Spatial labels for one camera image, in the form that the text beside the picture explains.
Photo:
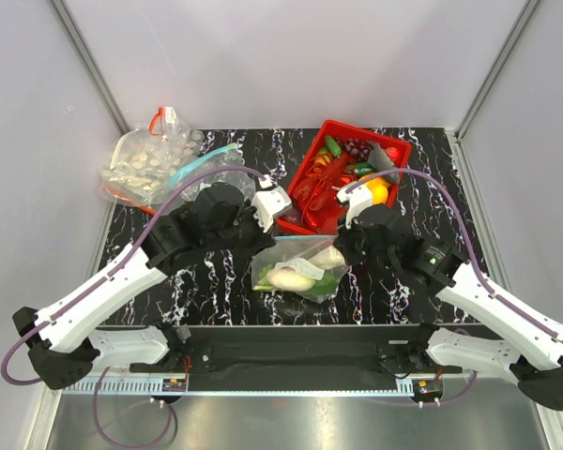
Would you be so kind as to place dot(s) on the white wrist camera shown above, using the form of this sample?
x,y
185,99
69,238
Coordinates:
x,y
270,202
356,198

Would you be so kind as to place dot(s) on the yellow toy lemon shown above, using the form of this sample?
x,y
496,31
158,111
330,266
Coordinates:
x,y
380,193

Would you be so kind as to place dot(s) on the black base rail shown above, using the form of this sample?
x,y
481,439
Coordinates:
x,y
212,349

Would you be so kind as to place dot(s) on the red plastic bin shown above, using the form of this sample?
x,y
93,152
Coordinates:
x,y
318,156

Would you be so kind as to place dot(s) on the blue zipper clear bag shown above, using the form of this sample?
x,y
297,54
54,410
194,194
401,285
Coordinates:
x,y
294,252

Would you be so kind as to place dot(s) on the orange toy fruit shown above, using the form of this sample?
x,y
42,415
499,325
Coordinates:
x,y
371,180

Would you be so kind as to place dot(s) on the purple toy grapes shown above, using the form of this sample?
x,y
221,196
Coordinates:
x,y
357,148

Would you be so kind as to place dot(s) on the red toy apple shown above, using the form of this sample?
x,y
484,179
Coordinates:
x,y
394,154

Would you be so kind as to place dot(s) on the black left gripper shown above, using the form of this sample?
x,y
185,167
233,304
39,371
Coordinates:
x,y
261,238

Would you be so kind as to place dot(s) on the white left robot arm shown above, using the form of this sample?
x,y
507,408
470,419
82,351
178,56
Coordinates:
x,y
64,340

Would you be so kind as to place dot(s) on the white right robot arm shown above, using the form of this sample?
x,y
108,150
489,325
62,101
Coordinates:
x,y
528,351

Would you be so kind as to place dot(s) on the white toy radish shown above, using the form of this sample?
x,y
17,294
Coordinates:
x,y
287,279

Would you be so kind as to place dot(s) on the purple toy onion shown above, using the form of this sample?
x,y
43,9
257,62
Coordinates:
x,y
293,217

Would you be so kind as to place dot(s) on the grey toy fish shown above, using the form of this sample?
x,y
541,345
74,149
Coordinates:
x,y
379,160

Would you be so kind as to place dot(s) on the red toy chili pepper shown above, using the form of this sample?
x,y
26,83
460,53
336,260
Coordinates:
x,y
311,220

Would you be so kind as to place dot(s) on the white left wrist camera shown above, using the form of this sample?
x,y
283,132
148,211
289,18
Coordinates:
x,y
270,202

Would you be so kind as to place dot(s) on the toy leek green white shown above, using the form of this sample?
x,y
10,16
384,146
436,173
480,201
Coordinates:
x,y
327,259

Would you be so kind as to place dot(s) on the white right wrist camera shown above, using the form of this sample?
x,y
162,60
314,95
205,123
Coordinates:
x,y
356,198

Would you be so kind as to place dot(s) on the green toy cucumber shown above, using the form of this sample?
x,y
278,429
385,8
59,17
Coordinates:
x,y
333,147

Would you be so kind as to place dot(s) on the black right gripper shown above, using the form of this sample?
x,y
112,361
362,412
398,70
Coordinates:
x,y
344,244

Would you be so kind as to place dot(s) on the red toy lobster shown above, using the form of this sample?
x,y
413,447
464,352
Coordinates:
x,y
315,190

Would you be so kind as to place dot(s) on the red zipper clear bag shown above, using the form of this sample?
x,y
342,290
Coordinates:
x,y
138,170

